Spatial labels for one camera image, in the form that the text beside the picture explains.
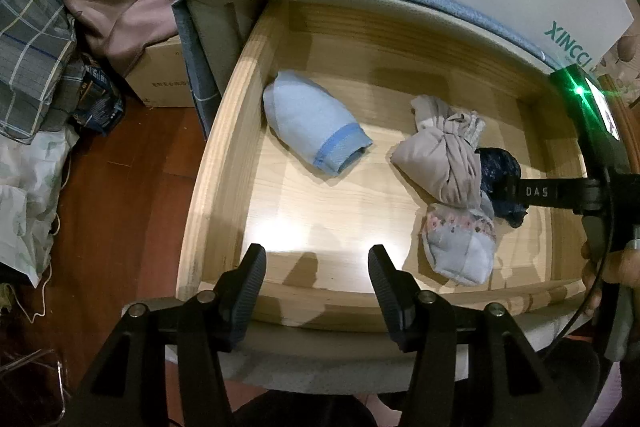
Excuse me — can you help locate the blue packet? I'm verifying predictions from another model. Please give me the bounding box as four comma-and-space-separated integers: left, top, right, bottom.
75, 64, 126, 132

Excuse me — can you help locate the light blue lace trimmed sock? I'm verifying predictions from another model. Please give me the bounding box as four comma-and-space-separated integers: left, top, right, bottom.
422, 202, 497, 286

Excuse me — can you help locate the person's right hand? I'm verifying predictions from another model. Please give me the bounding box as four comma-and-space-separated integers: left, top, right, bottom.
581, 241, 640, 325

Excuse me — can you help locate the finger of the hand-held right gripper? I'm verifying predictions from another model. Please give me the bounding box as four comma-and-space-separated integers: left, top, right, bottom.
492, 174, 588, 212

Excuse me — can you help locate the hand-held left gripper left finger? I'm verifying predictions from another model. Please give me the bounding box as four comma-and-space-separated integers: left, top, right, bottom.
70, 244, 267, 427

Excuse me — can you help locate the grey plaid blanket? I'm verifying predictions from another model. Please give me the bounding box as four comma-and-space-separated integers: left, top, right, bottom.
0, 0, 86, 140

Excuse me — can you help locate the wooden bed frame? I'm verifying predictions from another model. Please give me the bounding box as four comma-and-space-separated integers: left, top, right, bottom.
597, 74, 640, 142

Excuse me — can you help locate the brown cardboard box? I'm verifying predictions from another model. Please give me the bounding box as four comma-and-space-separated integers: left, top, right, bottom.
124, 34, 198, 108

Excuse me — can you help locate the light blue rolled sock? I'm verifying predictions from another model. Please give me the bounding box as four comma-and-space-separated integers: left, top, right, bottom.
262, 69, 374, 176

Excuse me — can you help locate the person's dark trouser leg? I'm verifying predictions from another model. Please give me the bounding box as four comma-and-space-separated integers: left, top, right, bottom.
230, 389, 386, 427

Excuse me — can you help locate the beige knotted underwear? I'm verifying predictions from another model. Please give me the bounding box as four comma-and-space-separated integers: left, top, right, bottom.
391, 107, 488, 210

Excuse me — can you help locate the white hexagon print underwear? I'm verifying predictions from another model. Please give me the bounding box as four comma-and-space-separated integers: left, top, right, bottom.
411, 95, 453, 130

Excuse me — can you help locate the black cable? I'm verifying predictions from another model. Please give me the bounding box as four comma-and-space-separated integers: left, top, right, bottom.
542, 167, 618, 360

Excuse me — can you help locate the navy floral underwear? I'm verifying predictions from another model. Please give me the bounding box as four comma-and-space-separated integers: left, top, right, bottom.
475, 147, 528, 228

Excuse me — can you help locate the grey drawer with wooden inside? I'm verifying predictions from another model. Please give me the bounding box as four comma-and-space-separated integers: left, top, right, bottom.
162, 0, 598, 395

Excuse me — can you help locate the white leaf print bag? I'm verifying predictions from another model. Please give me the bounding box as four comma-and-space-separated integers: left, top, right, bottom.
0, 127, 76, 288

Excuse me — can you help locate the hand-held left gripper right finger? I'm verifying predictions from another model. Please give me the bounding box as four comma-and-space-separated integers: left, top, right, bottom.
368, 245, 566, 427

